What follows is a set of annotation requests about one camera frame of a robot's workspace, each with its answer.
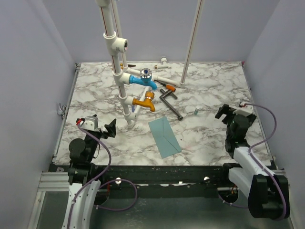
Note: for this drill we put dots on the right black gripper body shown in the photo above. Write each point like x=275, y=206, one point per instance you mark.
x=228, y=110

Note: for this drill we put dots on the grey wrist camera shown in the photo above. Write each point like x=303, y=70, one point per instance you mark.
x=244, y=109
x=90, y=123

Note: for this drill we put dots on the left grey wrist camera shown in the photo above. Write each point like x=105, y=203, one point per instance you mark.
x=90, y=123

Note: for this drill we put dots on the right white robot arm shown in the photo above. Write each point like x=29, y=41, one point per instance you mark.
x=267, y=193

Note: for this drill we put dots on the orange handled screwdriver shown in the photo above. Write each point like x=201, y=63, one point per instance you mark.
x=167, y=86

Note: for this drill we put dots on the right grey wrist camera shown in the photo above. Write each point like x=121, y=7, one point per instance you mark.
x=244, y=109

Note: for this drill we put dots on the white pipe elbow fitting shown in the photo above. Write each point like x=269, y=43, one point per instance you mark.
x=163, y=65

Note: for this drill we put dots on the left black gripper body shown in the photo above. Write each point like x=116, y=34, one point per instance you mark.
x=99, y=134

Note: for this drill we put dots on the orange plastic faucet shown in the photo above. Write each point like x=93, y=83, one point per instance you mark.
x=147, y=102

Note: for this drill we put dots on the grey metal rod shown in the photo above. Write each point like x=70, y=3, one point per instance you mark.
x=163, y=96

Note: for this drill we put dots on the black metal base rail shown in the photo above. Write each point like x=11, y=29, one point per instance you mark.
x=168, y=181

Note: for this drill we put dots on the green white glue stick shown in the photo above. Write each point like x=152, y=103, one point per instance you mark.
x=196, y=110

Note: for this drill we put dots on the white pvc pipe frame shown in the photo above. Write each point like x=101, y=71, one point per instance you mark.
x=117, y=47

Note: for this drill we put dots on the blue plastic faucet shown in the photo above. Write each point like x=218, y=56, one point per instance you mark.
x=145, y=79

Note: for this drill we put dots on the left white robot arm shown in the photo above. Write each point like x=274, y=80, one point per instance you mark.
x=83, y=177

